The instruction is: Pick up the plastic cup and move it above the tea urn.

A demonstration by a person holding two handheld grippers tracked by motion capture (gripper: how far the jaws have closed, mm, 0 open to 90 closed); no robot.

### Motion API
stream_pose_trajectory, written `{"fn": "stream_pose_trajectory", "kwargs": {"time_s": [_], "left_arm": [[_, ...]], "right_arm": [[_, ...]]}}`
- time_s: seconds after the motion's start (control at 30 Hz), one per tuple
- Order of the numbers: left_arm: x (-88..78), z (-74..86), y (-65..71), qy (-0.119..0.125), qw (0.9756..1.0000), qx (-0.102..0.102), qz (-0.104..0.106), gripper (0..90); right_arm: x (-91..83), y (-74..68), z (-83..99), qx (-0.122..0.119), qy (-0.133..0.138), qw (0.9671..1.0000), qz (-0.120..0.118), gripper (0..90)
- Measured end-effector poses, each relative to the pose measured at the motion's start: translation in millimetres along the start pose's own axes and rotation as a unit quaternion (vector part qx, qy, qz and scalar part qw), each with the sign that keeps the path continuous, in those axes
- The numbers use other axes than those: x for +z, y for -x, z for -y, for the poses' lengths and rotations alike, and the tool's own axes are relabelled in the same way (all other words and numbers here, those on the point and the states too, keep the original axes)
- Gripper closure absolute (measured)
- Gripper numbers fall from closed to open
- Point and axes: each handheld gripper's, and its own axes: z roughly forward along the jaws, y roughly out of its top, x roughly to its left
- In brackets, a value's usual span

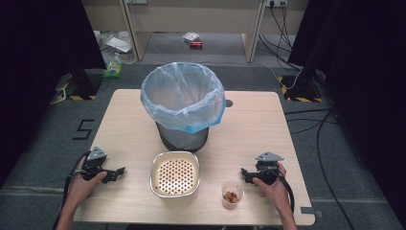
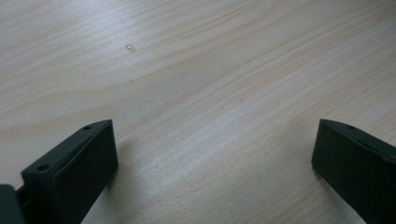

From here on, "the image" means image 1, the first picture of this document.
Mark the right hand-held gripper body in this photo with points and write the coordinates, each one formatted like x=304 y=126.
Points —
x=268 y=166

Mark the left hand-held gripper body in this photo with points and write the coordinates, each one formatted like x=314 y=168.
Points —
x=95 y=155

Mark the person's right hand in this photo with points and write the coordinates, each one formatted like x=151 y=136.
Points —
x=274 y=193

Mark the person's left hand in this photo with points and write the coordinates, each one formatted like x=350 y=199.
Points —
x=79 y=187

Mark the clear plastic cup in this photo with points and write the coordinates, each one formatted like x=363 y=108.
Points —
x=232 y=195

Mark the brown food scraps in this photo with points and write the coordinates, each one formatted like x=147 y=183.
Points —
x=231 y=196

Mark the white perforated strainer bowl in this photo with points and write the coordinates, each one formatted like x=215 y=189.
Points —
x=175 y=174

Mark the grey mesh trash bin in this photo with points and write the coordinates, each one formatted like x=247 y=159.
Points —
x=182 y=140

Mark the black stand base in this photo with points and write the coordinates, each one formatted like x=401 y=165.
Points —
x=303 y=87
x=83 y=83

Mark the green packet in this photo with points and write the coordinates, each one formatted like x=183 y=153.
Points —
x=113 y=68

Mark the blue plastic bin bag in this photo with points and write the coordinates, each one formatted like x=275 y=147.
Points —
x=183 y=92

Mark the dark curtain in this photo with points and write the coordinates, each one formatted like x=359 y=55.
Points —
x=38 y=70
x=357 y=80

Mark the clear plastic wrapping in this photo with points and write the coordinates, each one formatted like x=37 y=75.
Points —
x=116 y=43

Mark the red small box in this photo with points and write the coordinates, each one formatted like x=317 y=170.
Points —
x=195 y=44

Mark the white crumpled plastic bag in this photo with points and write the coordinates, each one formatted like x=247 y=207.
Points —
x=191 y=36

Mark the white wall power socket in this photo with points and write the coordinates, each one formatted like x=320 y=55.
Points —
x=276 y=3

